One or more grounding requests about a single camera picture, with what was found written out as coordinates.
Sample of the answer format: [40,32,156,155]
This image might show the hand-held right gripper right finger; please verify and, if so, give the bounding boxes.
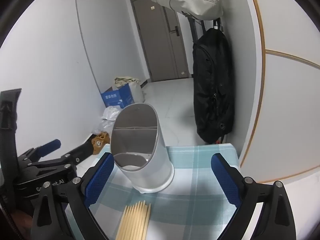
[211,152,297,240]

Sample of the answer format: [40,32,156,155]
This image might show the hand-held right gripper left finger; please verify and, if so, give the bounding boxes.
[31,152,115,240]

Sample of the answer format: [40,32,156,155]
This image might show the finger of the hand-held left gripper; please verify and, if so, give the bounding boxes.
[27,139,94,175]
[18,139,62,165]

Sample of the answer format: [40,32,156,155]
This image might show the white cylindrical utensil holder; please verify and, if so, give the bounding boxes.
[109,103,175,193]

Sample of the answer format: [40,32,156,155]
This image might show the bundle of wooden chopsticks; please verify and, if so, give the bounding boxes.
[115,200,152,240]

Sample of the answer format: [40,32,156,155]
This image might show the brown suede shoe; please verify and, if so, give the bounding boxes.
[91,132,111,155]

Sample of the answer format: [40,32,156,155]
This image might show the grey plastic bag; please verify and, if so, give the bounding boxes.
[91,119,118,135]

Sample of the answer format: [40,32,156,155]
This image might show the teal plaid tablecloth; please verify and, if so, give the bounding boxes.
[64,144,240,240]

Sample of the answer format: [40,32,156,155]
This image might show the white plastic bag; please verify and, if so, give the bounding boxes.
[101,106,123,121]

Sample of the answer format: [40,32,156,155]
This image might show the blue cardboard box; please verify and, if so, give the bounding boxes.
[101,83,135,108]

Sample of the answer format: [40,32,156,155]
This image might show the beige cloth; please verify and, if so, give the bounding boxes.
[114,76,138,90]

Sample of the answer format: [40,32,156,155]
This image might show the white woven sack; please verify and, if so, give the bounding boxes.
[130,79,146,103]

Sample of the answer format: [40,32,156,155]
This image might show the black backpack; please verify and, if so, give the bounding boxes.
[192,27,235,144]

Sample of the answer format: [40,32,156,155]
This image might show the grey door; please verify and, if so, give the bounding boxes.
[130,0,190,82]

